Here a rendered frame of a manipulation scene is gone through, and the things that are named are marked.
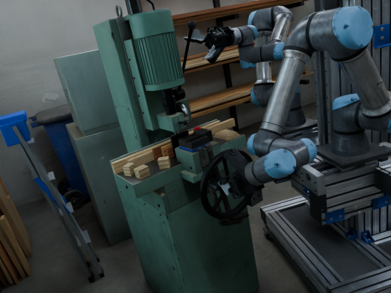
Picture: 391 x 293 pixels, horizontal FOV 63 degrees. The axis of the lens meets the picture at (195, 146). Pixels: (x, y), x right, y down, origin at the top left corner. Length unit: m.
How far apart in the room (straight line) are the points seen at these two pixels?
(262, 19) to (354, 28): 0.93
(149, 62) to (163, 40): 0.10
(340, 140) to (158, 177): 0.75
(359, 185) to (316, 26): 0.72
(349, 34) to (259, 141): 0.39
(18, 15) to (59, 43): 0.42
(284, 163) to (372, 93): 0.46
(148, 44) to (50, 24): 2.43
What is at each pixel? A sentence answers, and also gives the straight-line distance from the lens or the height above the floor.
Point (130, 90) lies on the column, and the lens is 1.56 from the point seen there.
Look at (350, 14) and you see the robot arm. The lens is 1.03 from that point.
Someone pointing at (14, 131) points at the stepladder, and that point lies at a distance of 1.97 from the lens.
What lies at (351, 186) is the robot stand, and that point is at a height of 0.69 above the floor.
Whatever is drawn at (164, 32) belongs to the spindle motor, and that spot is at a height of 1.42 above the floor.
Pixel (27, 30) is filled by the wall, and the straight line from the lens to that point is 3.69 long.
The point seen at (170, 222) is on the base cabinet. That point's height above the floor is 0.67.
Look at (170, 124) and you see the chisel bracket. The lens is 1.43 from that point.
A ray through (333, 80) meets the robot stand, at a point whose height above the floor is 1.08.
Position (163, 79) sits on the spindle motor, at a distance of 1.35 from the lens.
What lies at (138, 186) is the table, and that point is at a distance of 1.26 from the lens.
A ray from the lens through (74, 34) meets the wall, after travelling 3.72.
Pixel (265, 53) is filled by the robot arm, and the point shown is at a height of 1.25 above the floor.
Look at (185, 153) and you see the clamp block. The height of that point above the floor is 0.95.
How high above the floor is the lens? 1.40
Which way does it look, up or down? 19 degrees down
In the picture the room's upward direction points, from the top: 11 degrees counter-clockwise
